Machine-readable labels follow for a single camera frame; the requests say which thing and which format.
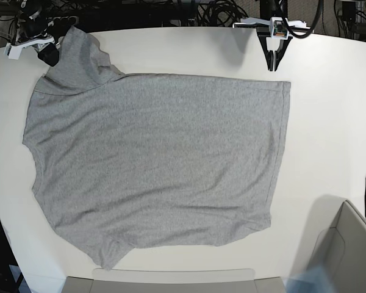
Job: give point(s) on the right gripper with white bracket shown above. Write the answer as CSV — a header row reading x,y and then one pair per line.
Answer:
x,y
33,33

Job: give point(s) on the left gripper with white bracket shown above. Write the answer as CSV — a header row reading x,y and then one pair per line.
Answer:
x,y
278,30

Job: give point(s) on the grey T-shirt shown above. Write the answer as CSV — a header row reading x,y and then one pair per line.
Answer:
x,y
127,161

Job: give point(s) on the black power strip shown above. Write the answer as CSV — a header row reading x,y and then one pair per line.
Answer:
x,y
63,21

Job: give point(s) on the grey box at right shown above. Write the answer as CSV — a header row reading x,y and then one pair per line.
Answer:
x,y
338,261

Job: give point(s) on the grey box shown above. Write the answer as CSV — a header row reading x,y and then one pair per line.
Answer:
x,y
338,261
236,280

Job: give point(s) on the blue cloth at bottom right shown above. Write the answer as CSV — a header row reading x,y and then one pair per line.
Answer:
x,y
308,279

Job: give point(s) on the grey box at bottom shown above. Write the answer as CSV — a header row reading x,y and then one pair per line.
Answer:
x,y
236,280

